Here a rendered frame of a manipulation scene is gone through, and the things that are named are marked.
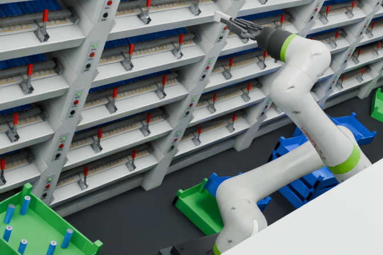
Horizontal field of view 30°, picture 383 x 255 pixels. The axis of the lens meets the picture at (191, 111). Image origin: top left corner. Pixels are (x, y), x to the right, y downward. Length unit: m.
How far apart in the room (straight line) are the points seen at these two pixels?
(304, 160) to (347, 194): 2.00
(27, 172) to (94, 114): 0.31
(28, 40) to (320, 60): 0.85
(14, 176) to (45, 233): 0.39
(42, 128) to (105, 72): 0.28
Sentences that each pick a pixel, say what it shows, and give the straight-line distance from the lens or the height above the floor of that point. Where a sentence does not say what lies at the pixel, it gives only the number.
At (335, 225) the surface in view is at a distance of 0.46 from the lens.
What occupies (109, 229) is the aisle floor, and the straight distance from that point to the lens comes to 2.95.
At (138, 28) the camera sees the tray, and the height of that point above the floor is 0.93.
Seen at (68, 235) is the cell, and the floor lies 0.54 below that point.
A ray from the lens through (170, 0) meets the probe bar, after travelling 2.54.
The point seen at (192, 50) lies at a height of 0.75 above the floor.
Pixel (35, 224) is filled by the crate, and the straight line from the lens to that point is 2.16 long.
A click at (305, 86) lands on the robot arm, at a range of 2.11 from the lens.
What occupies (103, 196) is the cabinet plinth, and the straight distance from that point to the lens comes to 3.04.
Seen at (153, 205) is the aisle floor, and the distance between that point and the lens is 3.14.
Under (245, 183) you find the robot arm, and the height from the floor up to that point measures 0.57.
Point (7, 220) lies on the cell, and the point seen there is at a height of 0.50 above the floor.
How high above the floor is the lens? 1.98
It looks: 31 degrees down
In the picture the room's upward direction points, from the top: 24 degrees clockwise
